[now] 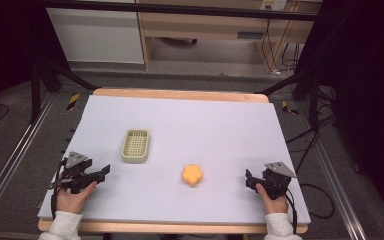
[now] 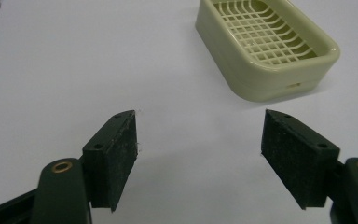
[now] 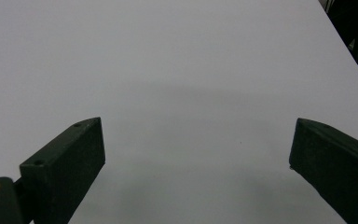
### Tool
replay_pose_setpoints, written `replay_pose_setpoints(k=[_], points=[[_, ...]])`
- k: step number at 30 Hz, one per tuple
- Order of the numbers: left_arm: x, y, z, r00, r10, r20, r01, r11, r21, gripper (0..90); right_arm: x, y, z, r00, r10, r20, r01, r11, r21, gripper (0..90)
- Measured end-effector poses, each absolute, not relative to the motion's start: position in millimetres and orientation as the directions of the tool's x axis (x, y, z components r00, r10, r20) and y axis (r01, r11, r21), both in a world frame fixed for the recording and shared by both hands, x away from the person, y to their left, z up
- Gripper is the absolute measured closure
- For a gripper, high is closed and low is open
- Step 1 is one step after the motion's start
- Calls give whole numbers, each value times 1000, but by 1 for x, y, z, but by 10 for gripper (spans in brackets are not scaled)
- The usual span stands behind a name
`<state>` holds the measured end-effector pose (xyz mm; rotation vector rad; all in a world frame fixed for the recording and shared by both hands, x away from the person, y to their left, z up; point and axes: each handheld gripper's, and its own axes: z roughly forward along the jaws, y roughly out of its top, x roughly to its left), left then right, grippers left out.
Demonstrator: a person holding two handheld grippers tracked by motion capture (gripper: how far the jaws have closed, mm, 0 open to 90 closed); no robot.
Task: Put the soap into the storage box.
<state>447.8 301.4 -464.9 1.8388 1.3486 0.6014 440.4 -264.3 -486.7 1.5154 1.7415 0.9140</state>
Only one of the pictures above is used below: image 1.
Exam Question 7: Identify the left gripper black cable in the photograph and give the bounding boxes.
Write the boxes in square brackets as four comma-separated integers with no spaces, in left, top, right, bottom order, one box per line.
[49,158,68,221]

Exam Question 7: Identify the black metal crossbar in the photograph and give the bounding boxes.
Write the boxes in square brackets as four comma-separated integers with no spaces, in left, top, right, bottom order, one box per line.
[39,0,318,22]

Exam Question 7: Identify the cables under desk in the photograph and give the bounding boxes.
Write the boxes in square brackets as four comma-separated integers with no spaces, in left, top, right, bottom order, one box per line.
[261,18,302,74]

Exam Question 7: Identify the black metal stand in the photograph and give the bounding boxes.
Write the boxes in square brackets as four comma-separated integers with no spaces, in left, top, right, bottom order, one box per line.
[29,58,100,125]
[254,70,322,133]

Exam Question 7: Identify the yellow black striped tape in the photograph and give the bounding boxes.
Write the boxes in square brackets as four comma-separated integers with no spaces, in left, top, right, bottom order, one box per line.
[65,92,81,111]
[281,100,300,117]

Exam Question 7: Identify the white cabinet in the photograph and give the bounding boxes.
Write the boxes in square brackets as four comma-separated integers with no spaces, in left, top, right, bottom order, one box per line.
[45,6,145,65]

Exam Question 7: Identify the orange flower-shaped sponge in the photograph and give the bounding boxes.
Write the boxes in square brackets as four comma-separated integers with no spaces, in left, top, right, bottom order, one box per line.
[181,163,204,187]

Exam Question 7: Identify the person's right hand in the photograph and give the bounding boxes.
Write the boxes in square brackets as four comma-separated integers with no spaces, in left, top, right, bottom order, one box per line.
[255,183,290,216]

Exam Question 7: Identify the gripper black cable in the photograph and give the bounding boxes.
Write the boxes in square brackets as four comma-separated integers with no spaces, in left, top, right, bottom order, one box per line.
[283,187,299,235]
[49,158,68,221]

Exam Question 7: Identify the white power strip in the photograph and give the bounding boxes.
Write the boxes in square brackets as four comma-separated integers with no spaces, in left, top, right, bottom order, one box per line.
[260,0,288,12]

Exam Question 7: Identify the beige plastic basket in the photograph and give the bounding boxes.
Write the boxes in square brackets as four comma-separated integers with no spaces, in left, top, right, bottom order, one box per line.
[120,128,151,164]

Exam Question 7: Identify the metal floor rail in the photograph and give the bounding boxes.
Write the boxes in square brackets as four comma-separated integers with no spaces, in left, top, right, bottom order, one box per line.
[0,92,58,232]
[295,99,369,240]

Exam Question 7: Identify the black floor cable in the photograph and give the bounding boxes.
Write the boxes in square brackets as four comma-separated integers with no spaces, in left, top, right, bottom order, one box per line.
[285,111,337,220]

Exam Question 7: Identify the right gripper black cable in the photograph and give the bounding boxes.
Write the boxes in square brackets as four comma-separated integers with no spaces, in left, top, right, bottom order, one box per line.
[283,187,299,235]

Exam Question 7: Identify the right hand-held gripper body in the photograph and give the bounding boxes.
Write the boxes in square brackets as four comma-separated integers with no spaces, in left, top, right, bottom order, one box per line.
[260,161,298,201]

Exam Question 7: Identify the dark curtain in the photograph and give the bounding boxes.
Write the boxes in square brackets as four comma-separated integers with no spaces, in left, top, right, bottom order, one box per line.
[294,0,384,231]
[0,0,68,134]

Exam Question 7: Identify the pale lilac table mat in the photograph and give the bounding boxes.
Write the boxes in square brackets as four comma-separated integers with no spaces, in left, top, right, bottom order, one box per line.
[37,94,312,225]

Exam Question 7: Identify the wooden table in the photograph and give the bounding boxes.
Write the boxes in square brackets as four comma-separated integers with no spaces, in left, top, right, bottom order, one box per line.
[37,87,310,235]

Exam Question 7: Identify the person's left hand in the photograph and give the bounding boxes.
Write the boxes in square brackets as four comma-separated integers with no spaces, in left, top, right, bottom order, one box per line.
[55,180,99,215]

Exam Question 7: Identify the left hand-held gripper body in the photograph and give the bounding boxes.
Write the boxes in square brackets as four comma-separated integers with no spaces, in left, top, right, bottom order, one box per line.
[49,151,98,195]

